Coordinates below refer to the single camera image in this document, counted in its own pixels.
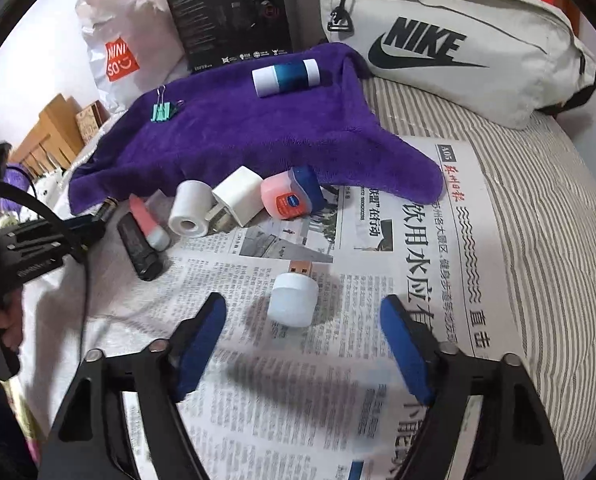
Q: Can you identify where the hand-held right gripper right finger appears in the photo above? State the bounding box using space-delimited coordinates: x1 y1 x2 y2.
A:
380 295 566 480

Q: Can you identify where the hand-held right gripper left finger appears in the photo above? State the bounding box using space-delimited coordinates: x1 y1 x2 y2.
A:
37 292 227 480

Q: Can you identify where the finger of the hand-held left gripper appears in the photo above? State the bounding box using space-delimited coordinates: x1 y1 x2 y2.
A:
8 249 86 283
0 214 108 252

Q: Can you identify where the brown bottle gold print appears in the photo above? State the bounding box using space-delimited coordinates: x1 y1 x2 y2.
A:
95 196 119 222

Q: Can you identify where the black rectangular tube clear cap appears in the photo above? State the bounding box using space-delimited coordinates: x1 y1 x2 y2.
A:
117 212 163 281

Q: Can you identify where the pink tube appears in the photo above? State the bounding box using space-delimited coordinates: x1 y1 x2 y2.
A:
129 194 171 252

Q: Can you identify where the white charger plug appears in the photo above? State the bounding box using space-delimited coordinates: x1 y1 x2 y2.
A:
205 166 265 234

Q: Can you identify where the pink jar blue lid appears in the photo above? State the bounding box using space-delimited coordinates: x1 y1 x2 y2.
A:
260 165 325 220

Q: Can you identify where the person's left hand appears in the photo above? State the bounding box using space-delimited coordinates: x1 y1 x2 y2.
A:
0 289 25 357

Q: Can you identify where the newspaper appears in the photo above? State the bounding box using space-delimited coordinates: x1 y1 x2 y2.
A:
123 135 521 480

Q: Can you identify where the wooden cabinet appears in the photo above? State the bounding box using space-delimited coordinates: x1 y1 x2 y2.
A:
8 94 86 173

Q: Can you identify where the patterned brown box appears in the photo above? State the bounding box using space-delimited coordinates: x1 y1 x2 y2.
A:
75 101 110 144

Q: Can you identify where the green binder clip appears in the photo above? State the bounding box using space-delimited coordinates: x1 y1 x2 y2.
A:
150 86 185 124

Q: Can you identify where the white plastic bag red logo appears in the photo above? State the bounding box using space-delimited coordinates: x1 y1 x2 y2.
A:
75 0 195 113

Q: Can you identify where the purple towel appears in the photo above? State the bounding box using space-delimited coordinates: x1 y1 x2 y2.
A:
68 42 447 217

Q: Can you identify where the blue and white bottle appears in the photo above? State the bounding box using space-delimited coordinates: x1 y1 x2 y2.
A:
251 58 321 97

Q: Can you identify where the black headphone box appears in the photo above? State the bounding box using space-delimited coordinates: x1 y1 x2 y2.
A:
162 0 293 77

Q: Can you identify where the grey waist bag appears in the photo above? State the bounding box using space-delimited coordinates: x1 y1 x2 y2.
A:
318 0 596 129

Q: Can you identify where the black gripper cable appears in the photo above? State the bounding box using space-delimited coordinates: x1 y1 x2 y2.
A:
0 162 93 357

